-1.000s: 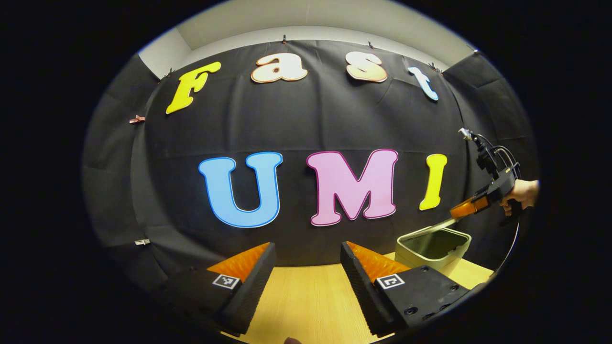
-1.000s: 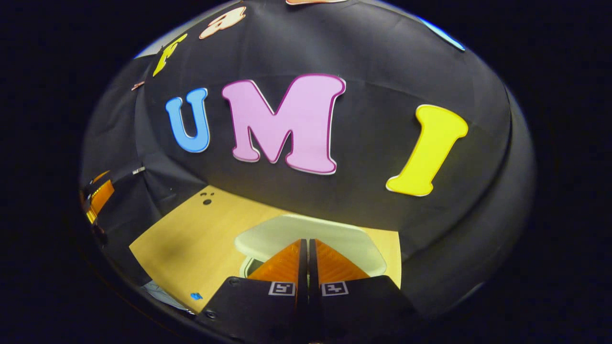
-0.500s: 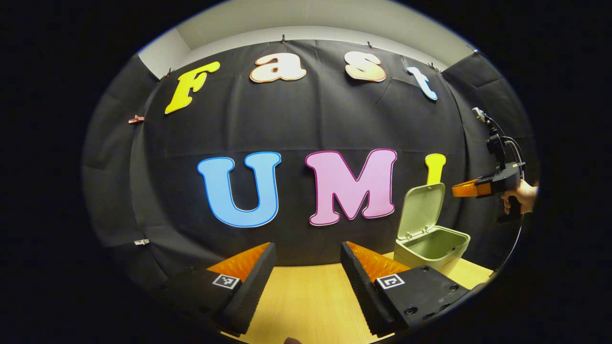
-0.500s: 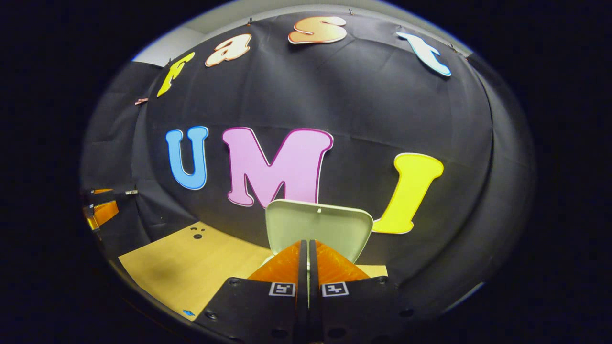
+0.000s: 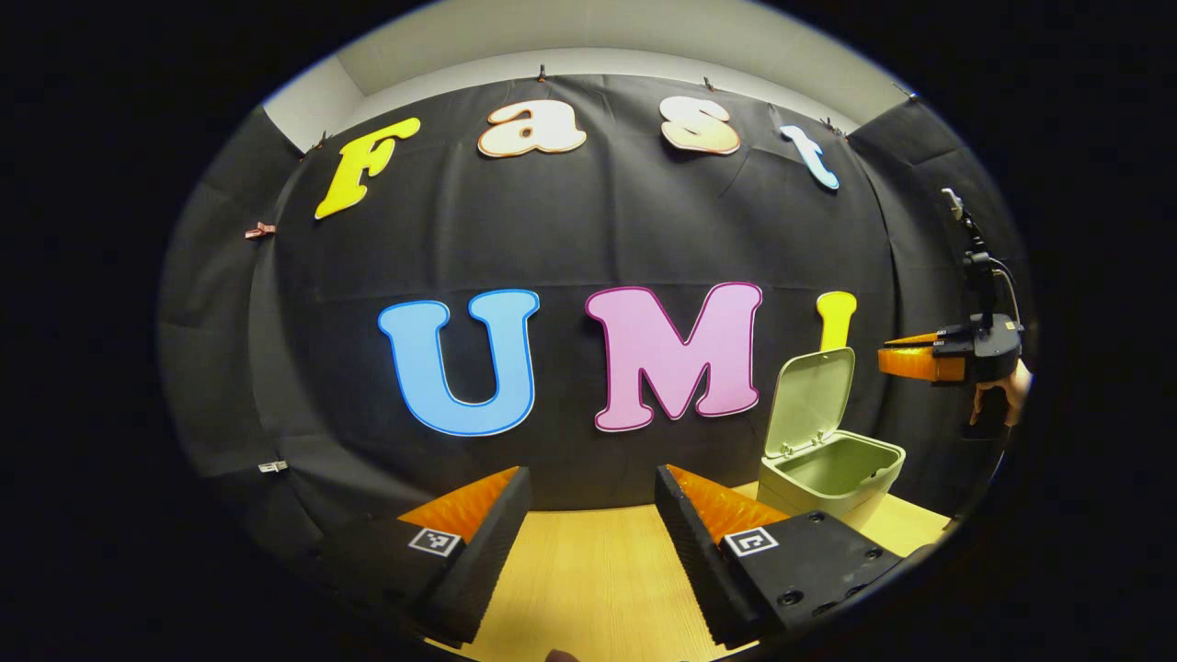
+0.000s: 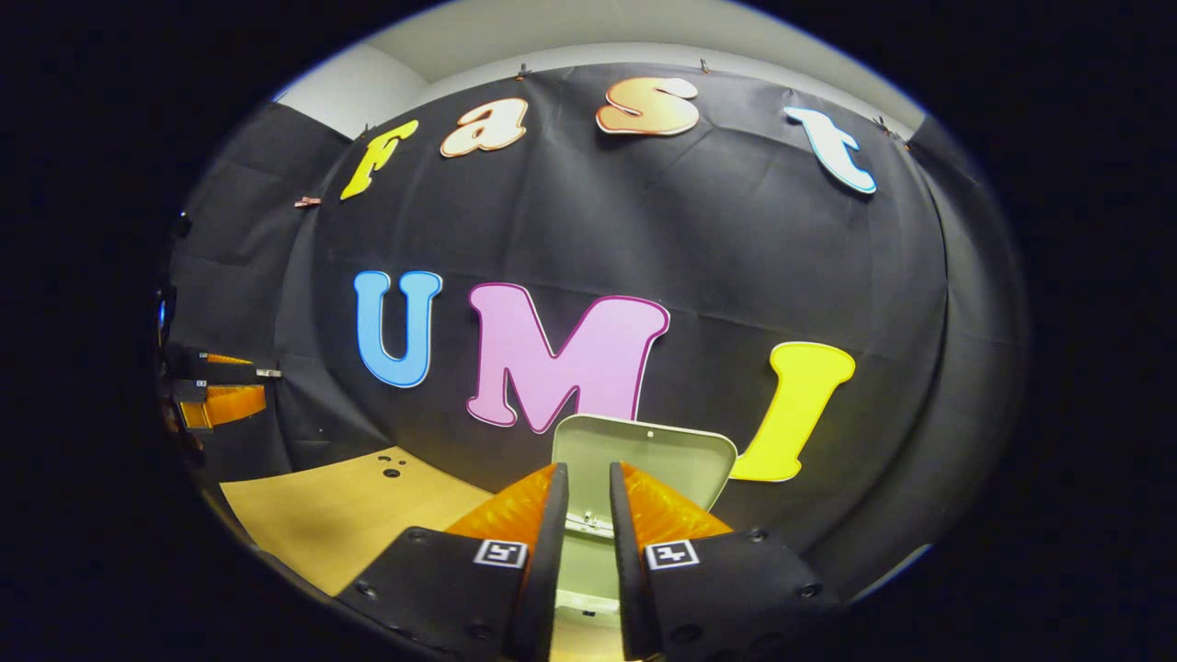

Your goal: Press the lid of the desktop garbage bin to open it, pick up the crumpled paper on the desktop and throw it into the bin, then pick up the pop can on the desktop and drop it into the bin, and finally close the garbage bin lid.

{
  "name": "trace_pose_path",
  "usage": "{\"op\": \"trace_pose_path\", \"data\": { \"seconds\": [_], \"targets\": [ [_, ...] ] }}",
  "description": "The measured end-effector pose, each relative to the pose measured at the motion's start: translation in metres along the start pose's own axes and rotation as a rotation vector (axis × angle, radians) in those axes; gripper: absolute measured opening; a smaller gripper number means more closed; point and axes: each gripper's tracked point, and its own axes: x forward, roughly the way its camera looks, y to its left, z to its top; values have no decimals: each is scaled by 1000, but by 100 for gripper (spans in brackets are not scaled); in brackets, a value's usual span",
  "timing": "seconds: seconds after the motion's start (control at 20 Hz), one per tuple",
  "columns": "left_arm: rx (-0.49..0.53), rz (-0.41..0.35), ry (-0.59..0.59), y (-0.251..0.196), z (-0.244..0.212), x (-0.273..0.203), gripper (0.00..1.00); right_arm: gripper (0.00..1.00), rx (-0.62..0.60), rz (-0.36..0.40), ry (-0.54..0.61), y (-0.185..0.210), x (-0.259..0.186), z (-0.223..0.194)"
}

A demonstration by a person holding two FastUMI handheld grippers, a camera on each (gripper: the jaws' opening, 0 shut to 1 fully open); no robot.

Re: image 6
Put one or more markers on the wooden desktop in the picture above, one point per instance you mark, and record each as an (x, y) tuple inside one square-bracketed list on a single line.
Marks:
[(349, 515)]

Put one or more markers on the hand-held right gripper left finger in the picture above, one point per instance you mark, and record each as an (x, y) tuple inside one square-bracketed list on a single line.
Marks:
[(550, 552)]

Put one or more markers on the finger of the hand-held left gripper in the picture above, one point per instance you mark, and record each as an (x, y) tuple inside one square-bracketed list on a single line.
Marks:
[(216, 372), (193, 393)]

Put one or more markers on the pale green desktop garbage bin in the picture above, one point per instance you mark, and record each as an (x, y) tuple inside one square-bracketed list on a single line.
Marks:
[(662, 460)]

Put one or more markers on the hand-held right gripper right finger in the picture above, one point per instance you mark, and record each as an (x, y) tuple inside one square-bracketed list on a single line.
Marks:
[(627, 561)]

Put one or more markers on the black backdrop cloth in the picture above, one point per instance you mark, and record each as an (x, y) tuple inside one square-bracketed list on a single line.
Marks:
[(690, 257)]

